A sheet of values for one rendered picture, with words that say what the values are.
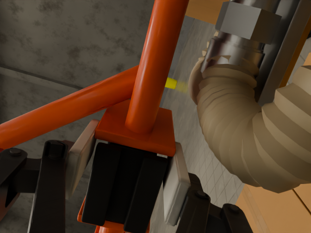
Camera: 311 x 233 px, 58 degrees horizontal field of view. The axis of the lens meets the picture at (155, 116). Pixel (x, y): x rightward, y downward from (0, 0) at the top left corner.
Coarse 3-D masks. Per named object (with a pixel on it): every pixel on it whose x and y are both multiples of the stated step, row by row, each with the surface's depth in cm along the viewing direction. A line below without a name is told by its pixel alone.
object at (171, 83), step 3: (168, 78) 871; (168, 81) 866; (171, 81) 868; (174, 81) 870; (168, 84) 868; (171, 84) 868; (174, 84) 869; (168, 87) 879; (171, 87) 875; (174, 87) 873
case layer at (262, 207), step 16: (304, 64) 100; (256, 192) 108; (272, 192) 97; (288, 192) 88; (304, 192) 81; (240, 208) 117; (256, 208) 104; (272, 208) 94; (288, 208) 86; (304, 208) 79; (256, 224) 101; (272, 224) 92; (288, 224) 84; (304, 224) 78
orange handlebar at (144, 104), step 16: (160, 0) 18; (176, 0) 17; (160, 16) 18; (176, 16) 18; (160, 32) 18; (176, 32) 18; (144, 48) 19; (160, 48) 18; (144, 64) 19; (160, 64) 19; (144, 80) 19; (160, 80) 19; (144, 96) 20; (160, 96) 20; (128, 112) 21; (144, 112) 20; (128, 128) 21; (144, 128) 20
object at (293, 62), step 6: (282, 0) 27; (276, 12) 28; (306, 30) 25; (306, 36) 25; (300, 42) 25; (300, 48) 26; (294, 54) 26; (294, 60) 26; (288, 66) 26; (288, 72) 26; (288, 78) 27; (282, 84) 27
